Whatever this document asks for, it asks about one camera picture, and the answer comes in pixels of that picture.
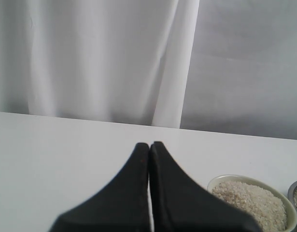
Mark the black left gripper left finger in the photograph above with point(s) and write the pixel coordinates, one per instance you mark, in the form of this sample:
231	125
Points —
121	206

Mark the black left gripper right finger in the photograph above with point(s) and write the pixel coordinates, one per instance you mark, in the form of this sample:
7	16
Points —
179	204

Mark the small white ceramic bowl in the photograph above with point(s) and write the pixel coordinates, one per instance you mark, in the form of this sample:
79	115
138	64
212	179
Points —
289	208

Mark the white backdrop curtain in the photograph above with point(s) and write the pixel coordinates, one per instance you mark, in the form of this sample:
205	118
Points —
214	65

